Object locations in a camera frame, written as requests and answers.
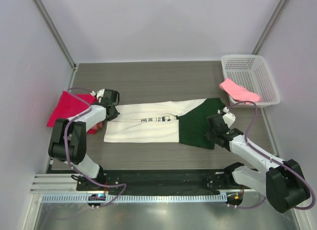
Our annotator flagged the left aluminium corner post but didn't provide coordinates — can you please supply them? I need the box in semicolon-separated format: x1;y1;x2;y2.
29;0;77;69

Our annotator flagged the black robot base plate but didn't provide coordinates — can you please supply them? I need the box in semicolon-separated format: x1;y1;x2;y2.
96;169;243;195

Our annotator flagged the white and green t shirt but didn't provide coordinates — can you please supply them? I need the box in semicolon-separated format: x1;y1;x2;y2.
104;98;225;149

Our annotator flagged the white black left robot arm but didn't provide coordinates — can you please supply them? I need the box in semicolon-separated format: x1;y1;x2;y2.
48;88;120;190

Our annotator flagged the white perforated plastic basket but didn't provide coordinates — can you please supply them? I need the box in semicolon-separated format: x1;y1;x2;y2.
221;54;280;108

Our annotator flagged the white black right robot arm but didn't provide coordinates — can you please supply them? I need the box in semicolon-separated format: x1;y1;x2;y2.
207;113;316;213

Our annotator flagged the folded salmon t shirt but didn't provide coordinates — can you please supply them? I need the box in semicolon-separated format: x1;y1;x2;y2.
92;122;103;130

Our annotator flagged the folded magenta t shirt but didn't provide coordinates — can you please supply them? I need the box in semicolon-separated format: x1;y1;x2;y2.
47;91;97;134

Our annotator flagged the white slotted cable duct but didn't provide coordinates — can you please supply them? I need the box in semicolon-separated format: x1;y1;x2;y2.
42;192;227;204

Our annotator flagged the pink t shirt in basket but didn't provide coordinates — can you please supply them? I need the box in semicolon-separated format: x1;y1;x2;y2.
219;78;262;104

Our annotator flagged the aluminium corner post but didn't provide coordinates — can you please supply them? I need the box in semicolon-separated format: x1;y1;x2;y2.
252;0;290;55
29;0;77;69

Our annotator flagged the right aluminium corner post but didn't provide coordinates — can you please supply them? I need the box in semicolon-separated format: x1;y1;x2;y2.
252;0;290;55

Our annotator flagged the aluminium frame rail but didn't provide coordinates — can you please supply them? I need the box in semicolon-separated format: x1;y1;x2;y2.
30;174;77;194

